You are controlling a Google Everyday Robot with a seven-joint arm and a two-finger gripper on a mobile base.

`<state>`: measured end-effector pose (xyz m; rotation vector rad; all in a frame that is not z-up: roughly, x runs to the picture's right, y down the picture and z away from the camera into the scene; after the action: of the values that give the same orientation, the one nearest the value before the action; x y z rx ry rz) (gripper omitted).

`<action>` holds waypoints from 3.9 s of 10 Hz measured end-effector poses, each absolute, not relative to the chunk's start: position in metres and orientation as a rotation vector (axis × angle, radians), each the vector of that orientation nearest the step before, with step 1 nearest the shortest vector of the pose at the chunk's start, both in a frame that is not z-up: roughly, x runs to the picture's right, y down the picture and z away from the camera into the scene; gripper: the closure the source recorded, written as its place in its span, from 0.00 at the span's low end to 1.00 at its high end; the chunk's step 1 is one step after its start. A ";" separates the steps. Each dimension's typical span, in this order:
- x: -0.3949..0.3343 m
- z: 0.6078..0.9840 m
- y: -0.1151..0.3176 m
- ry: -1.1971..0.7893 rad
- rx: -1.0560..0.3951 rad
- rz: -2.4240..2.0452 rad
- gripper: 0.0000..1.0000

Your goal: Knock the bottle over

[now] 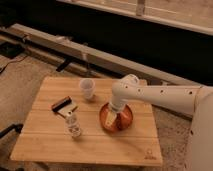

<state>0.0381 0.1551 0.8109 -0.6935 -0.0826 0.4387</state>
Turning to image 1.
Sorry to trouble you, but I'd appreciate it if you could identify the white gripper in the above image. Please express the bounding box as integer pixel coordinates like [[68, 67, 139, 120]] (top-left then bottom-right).
[[105, 102, 128, 127]]

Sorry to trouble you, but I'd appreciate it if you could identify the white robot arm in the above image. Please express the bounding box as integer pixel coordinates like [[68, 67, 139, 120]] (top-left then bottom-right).
[[109, 74, 213, 171]]

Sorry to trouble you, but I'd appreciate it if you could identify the orange round plate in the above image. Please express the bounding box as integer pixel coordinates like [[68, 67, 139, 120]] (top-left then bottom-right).
[[99, 103, 133, 132]]

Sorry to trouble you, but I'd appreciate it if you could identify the white paper cup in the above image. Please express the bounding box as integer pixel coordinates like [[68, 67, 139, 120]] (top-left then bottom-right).
[[79, 78, 95, 100]]

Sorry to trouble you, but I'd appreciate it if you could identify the wooden table board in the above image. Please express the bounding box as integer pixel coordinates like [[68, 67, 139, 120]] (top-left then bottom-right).
[[11, 77, 163, 166]]

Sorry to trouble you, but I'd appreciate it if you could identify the long white rail beam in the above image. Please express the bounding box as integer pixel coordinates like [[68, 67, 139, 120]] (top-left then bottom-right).
[[8, 24, 197, 85]]

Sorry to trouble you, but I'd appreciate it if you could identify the black handle at left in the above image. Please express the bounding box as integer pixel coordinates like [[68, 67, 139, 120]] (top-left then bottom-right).
[[0, 124, 23, 138]]

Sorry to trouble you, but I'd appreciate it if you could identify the black cable on floor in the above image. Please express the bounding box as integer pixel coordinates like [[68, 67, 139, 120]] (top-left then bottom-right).
[[0, 53, 31, 75]]

